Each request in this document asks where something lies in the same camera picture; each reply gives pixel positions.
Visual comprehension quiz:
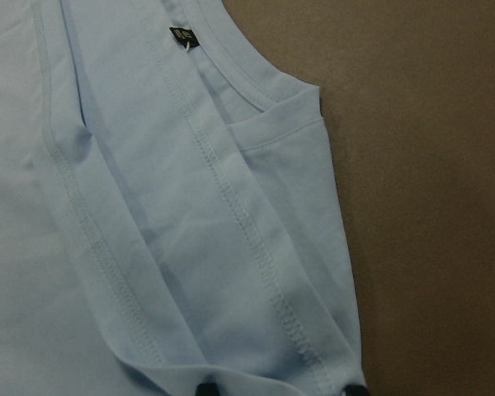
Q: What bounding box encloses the light blue t-shirt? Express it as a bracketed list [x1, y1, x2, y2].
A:
[0, 1, 368, 395]

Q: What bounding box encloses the black neck label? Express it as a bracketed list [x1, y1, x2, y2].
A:
[169, 26, 200, 52]

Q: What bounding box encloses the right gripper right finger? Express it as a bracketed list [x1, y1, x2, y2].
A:
[342, 384, 370, 396]

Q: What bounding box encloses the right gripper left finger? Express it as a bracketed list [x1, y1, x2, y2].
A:
[195, 383, 219, 396]

